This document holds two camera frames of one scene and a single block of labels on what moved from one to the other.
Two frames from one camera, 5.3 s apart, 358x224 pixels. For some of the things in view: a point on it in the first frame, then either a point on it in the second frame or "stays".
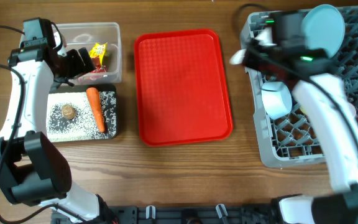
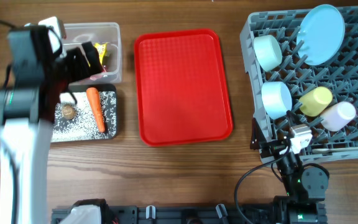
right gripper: x=250 y=58 -> x=258 y=141
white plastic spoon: x=238 y=56 -> x=321 y=150
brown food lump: x=68 y=112 stays
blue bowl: x=276 y=98 stays
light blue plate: x=323 y=27 stays
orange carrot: x=94 y=95 stays
